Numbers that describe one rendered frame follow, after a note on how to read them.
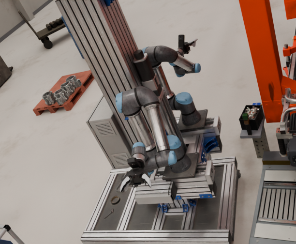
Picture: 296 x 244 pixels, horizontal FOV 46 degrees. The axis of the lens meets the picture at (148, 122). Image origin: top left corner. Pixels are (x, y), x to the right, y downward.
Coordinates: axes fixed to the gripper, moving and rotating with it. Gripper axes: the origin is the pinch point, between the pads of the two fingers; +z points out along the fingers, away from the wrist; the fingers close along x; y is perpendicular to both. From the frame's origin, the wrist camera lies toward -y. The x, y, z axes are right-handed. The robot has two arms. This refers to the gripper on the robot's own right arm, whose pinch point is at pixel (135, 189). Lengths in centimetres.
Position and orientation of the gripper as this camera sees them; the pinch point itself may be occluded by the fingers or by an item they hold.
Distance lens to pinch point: 170.2
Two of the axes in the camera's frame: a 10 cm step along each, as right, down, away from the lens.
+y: 2.2, 8.0, 5.5
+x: -9.7, 1.8, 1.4
